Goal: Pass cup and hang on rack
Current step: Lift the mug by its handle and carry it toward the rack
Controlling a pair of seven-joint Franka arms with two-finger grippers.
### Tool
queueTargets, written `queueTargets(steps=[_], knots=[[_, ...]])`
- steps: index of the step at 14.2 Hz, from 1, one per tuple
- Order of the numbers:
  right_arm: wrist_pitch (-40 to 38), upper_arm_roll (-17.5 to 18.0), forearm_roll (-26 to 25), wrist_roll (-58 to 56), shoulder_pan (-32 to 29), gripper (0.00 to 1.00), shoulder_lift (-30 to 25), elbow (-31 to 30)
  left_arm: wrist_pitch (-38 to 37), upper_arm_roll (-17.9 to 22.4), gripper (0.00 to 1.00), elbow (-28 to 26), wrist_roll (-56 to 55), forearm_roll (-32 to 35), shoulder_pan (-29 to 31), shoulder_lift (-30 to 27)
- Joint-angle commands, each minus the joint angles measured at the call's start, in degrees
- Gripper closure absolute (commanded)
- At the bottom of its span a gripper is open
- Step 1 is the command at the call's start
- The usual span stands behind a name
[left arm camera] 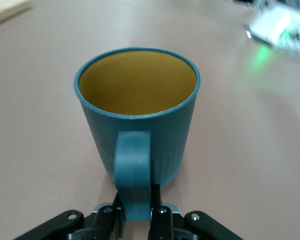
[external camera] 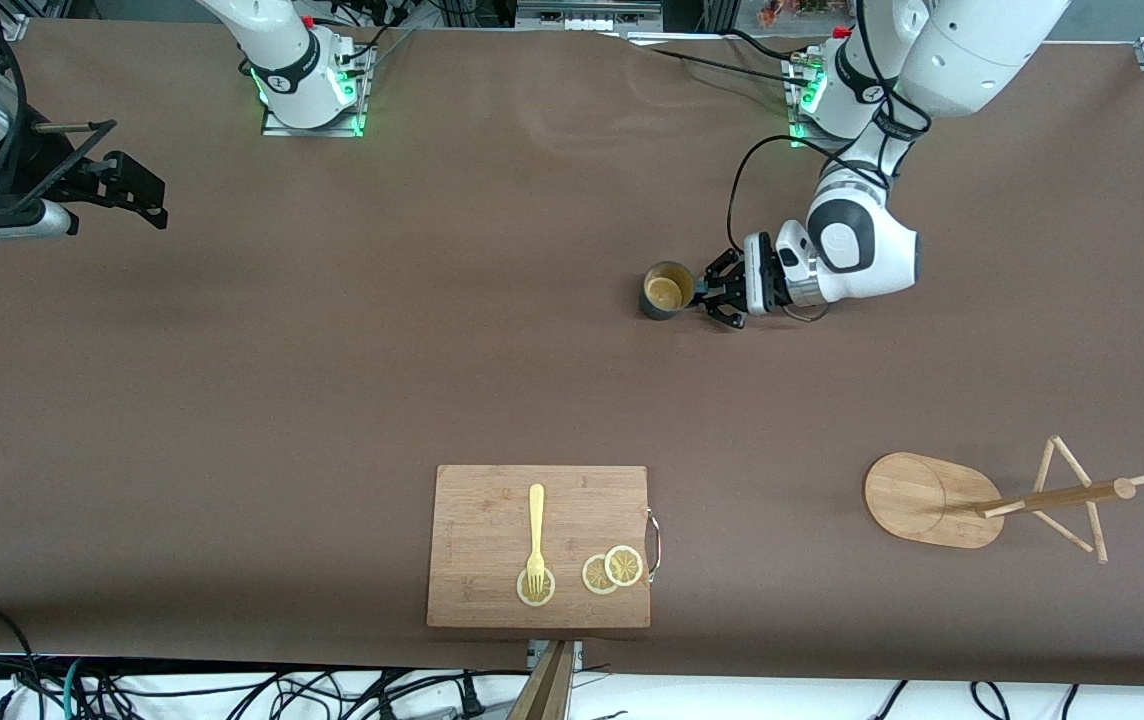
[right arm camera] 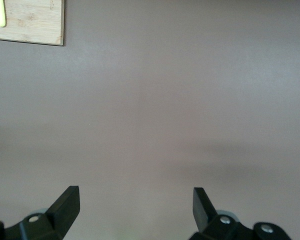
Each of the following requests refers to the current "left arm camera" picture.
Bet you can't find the right arm aluminium base plate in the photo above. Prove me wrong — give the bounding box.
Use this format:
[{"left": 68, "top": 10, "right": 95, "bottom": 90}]
[{"left": 241, "top": 22, "right": 300, "bottom": 61}]

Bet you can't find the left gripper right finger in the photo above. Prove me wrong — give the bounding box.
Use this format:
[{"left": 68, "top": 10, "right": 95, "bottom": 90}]
[{"left": 147, "top": 184, "right": 244, "bottom": 240}]

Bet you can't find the bamboo cutting board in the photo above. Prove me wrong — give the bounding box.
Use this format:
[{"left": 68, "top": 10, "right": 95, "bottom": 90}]
[{"left": 0, "top": 0, "right": 33, "bottom": 29}]

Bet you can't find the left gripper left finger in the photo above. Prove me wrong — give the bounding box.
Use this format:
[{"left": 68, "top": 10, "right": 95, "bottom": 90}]
[{"left": 13, "top": 191, "right": 127, "bottom": 240}]

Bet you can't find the teal cup yellow inside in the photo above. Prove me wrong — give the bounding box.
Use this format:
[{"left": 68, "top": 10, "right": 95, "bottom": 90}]
[{"left": 73, "top": 46, "right": 202, "bottom": 222}]

